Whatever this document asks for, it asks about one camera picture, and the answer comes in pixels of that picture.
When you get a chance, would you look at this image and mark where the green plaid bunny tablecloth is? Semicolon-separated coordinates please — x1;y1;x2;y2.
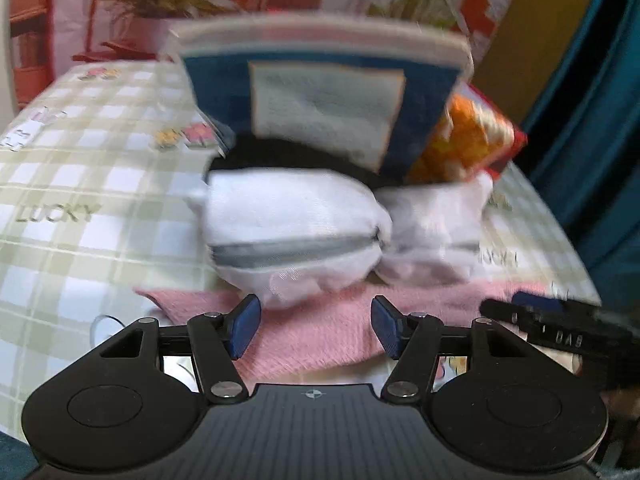
1;62;599;434

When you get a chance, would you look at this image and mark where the gloved right hand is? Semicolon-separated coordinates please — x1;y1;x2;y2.
600;388;640;420

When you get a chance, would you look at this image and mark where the navy drawstring pouch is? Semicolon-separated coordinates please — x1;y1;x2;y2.
164;12;473;179

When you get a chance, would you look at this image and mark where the white zippered fabric bag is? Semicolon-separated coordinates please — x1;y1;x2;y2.
186;168;494;308

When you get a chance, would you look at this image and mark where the orange floral fabric pouch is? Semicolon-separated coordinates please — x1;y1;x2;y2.
406;93;499;183

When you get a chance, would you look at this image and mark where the black strap band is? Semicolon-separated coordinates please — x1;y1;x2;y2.
203;136;402;191

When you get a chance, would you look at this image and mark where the red strawberry cardboard box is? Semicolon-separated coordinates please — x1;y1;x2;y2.
463;84;527;179

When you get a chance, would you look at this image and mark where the pink knitted cloth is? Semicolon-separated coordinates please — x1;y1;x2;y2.
134;278;551;376

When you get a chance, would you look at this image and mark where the teal curtain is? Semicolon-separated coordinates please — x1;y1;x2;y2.
518;0;639;313

